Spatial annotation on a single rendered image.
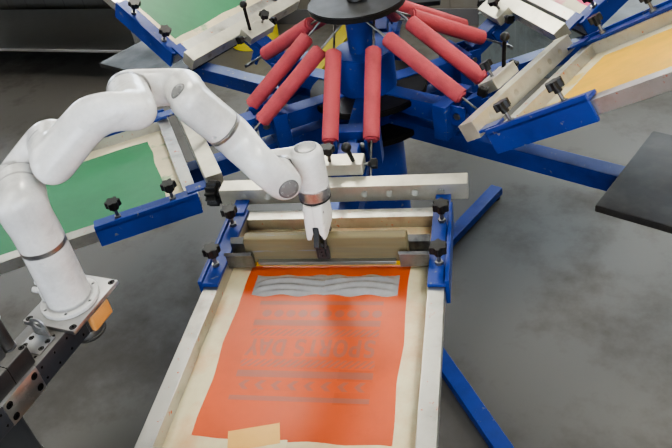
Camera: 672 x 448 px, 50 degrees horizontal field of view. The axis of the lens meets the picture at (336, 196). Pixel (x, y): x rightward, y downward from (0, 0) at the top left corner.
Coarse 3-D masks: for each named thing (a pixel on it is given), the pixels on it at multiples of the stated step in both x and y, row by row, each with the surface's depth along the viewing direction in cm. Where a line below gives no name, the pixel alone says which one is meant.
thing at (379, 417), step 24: (384, 312) 164; (384, 336) 158; (384, 360) 153; (384, 384) 148; (312, 408) 145; (336, 408) 145; (360, 408) 144; (384, 408) 143; (312, 432) 141; (336, 432) 140; (360, 432) 139; (384, 432) 138
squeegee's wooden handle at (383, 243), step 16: (256, 240) 177; (272, 240) 176; (288, 240) 175; (304, 240) 174; (320, 240) 173; (336, 240) 173; (352, 240) 172; (368, 240) 171; (384, 240) 170; (400, 240) 170; (256, 256) 180; (272, 256) 179; (288, 256) 178; (304, 256) 177; (336, 256) 176; (352, 256) 175; (368, 256) 174; (384, 256) 173
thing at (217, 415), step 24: (240, 312) 171; (240, 336) 165; (240, 360) 159; (216, 384) 154; (216, 408) 149; (240, 408) 148; (264, 408) 147; (288, 408) 146; (192, 432) 145; (216, 432) 144; (288, 432) 142
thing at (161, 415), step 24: (264, 216) 196; (288, 216) 194; (336, 216) 191; (360, 216) 189; (384, 216) 188; (408, 216) 186; (432, 216) 185; (216, 288) 174; (432, 288) 163; (432, 312) 157; (192, 336) 162; (432, 336) 152; (192, 360) 159; (432, 360) 146; (168, 384) 152; (432, 384) 142; (168, 408) 147; (432, 408) 137; (144, 432) 142; (432, 432) 133
